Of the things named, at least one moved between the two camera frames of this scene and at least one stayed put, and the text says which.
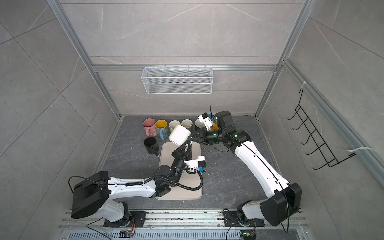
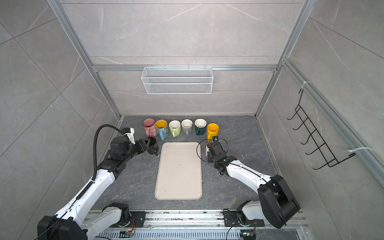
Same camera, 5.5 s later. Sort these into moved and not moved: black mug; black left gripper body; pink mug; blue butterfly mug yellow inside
Moved: black left gripper body
Not moved: blue butterfly mug yellow inside; pink mug; black mug
